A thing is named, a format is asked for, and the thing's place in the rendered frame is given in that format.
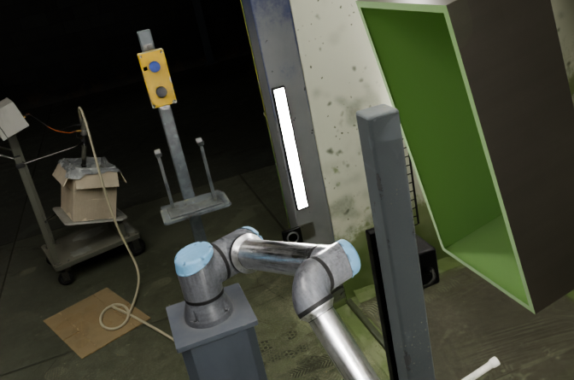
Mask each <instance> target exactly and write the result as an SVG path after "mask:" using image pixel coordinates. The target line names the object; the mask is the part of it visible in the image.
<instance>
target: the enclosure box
mask: <svg viewBox="0 0 574 380"><path fill-rule="evenodd" d="M355 2H356V4H357V7H358V10H359V12H360V17H361V19H362V21H363V24H364V27H365V29H366V34H367V37H368V38H369V41H370V44H371V47H372V51H373V54H374V55H375V58H376V61H377V64H378V68H379V71H380V73H381V75H382V78H383V81H384V85H385V88H386V91H387V92H388V95H389V99H390V102H391V105H392V107H393V108H397V109H398V110H399V115H400V122H401V133H402V136H403V139H404V142H405V144H406V146H407V151H408V154H409V156H410V159H411V161H412V163H413V168H414V171H415V173H416V176H417V179H418V181H419V185H420V188H421V190H422V193H423V196H424V198H425V202H426V205H427V207H428V210H429V213H430V216H431V219H432V222H433V225H434V227H435V230H436V234H437V236H438V239H439V242H440V244H441V247H442V250H443V251H444V252H446V253H447V254H449V255H450V256H452V257H453V258H455V259H456V260H457V261H458V262H460V263H461V264H463V265H464V266H466V267H468V268H469V269H470V270H472V271H473V272H475V273H476V274H477V275H479V276H480V277H481V278H483V279H485V280H486V281H488V282H489V283H491V284H492V285H494V286H495V287H496V288H497V289H499V290H501V291H502V292H503V293H505V294H506V295H508V296H510V297H511V298H512V299H514V300H515V301H516V302H518V303H519V304H521V305H522V306H523V307H525V308H527V309H528V310H530V311H531V312H533V313H534V314H537V313H539V312H540V311H541V310H543V309H544V308H546V307H548V306H549V305H551V304H552V303H554V302H555V301H557V300H558V299H560V298H561V297H563V296H564V295H566V294H568V293H569V292H571V291H572V290H574V106H573V102H572V98H571V91H570V86H569V83H568V78H567V74H566V70H565V64H564V59H563V55H562V51H561V47H560V43H559V35H558V32H557V27H556V24H555V19H554V12H553V8H552V4H551V0H357V1H355Z"/></svg>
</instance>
